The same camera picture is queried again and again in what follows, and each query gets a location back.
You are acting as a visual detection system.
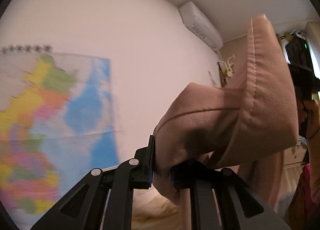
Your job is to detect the pink garment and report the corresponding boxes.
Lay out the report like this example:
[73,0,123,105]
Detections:
[152,14,299,230]

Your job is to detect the white drawer cabinet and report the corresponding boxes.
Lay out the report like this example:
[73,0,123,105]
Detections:
[284,136,308,167]

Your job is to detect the white coat hook rack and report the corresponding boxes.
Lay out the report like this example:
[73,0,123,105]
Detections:
[217,54,236,87]

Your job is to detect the person in dark cap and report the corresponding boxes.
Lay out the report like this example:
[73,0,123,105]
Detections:
[288,64,319,204]

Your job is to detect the white air conditioner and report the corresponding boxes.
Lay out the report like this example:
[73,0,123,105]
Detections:
[178,2,223,51]

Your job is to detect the colourful wall map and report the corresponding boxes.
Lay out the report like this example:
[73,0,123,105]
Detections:
[1,46,119,229]

